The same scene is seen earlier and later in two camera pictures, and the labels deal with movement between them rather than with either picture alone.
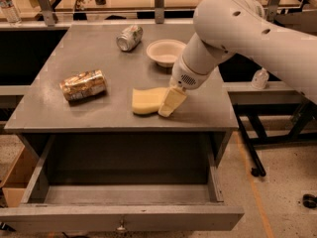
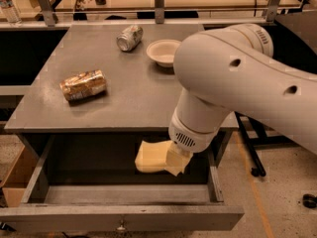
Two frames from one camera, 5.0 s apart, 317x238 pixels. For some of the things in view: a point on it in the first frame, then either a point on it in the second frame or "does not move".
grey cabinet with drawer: x=114 y=80 does not move
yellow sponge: x=148 y=100 -> x=152 y=156
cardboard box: x=18 y=162 does not move
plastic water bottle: x=10 y=11 does not move
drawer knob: x=121 y=227 does not move
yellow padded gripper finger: x=173 y=100 -> x=176 y=158
